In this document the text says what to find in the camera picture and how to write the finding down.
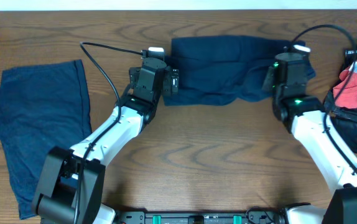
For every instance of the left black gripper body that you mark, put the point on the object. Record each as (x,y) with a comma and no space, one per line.
(170,87)

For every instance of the navy blue shorts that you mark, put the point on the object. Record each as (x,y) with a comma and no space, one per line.
(216,70)

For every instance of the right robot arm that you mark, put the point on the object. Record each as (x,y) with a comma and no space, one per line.
(306,119)

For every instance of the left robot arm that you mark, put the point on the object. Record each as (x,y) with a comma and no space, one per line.
(71,182)

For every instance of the navy blue folded garment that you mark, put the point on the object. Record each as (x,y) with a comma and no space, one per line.
(41,106)

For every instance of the black garment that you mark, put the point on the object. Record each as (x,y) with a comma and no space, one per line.
(344,120)

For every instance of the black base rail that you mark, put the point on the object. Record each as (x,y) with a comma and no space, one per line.
(254,216)

